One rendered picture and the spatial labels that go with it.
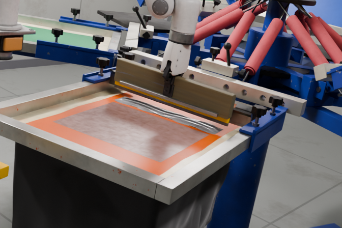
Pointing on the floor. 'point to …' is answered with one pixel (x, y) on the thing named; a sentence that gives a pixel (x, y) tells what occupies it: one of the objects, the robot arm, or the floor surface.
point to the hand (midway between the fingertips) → (171, 88)
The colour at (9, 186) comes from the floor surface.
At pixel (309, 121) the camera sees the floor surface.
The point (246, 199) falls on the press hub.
